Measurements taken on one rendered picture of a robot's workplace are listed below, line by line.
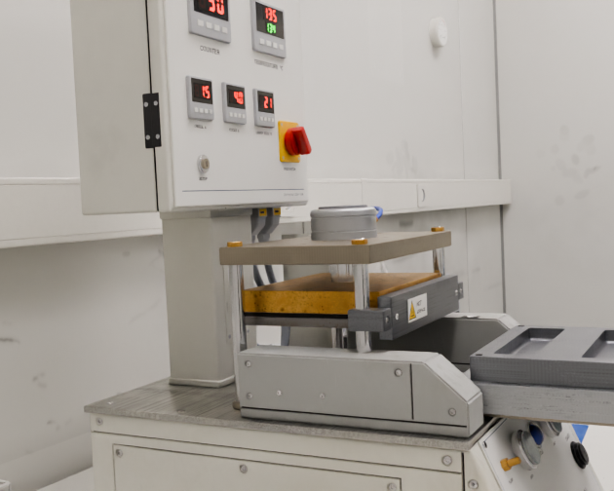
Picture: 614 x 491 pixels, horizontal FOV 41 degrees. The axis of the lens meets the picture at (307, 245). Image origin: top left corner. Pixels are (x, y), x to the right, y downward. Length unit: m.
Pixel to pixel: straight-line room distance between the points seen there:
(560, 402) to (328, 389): 0.22
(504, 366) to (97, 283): 0.78
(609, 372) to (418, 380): 0.17
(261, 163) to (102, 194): 0.22
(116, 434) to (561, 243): 2.65
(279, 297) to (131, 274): 0.59
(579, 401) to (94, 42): 0.64
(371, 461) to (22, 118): 0.76
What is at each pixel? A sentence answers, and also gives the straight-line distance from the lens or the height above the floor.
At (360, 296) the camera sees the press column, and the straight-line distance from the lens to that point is 0.84.
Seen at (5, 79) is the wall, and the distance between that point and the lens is 1.30.
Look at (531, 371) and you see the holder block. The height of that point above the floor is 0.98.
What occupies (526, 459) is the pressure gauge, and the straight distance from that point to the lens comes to 0.88.
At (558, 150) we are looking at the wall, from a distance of 3.43.
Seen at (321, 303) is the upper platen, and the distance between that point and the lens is 0.89.
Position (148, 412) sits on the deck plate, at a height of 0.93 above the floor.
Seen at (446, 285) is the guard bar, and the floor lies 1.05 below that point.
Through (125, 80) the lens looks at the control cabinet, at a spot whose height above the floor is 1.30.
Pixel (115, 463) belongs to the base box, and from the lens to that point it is 1.01.
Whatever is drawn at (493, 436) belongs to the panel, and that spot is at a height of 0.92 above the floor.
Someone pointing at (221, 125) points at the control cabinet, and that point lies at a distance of 1.00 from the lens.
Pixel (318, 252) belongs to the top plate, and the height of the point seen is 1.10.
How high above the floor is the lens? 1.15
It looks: 3 degrees down
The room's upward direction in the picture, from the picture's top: 3 degrees counter-clockwise
